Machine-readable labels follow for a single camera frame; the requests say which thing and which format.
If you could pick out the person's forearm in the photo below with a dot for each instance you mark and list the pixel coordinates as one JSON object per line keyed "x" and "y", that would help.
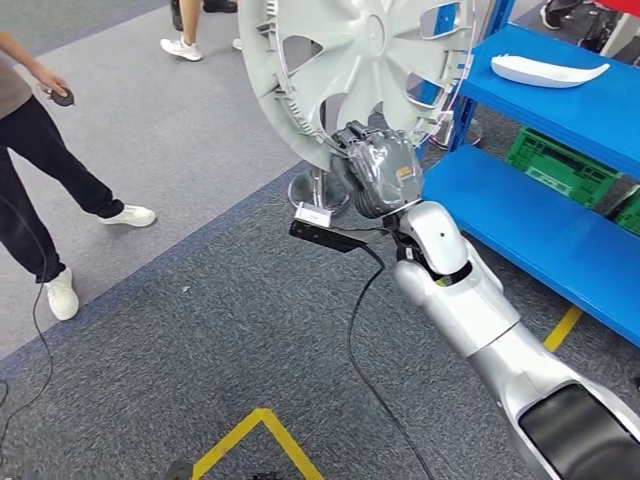
{"x": 20, "y": 56}

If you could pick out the blue metal shelf rack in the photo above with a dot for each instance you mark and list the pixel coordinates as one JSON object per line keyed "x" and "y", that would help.
{"x": 525, "y": 225}

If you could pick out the person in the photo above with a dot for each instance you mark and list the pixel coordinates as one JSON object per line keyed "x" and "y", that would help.
{"x": 30, "y": 152}
{"x": 183, "y": 48}
{"x": 550, "y": 16}
{"x": 220, "y": 5}

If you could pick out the black round controller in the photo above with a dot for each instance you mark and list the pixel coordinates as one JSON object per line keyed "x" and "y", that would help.
{"x": 63, "y": 98}

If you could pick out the green plastic crate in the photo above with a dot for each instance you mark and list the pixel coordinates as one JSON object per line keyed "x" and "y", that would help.
{"x": 631, "y": 215}
{"x": 550, "y": 162}

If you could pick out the silver plastic wheel hubcap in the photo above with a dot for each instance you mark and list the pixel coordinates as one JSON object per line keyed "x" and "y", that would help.
{"x": 360, "y": 66}

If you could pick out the person's hand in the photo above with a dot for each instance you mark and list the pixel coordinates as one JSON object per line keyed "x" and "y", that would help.
{"x": 52, "y": 81}

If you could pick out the white curved plastic trim part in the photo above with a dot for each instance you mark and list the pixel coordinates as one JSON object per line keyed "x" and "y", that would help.
{"x": 540, "y": 71}

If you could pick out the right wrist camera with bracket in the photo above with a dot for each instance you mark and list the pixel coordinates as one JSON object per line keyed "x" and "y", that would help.
{"x": 312, "y": 215}

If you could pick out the robot grey right hand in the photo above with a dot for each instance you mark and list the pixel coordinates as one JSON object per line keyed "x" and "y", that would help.
{"x": 385, "y": 172}

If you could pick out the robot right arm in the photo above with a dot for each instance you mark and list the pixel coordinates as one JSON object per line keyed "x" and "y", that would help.
{"x": 465, "y": 311}

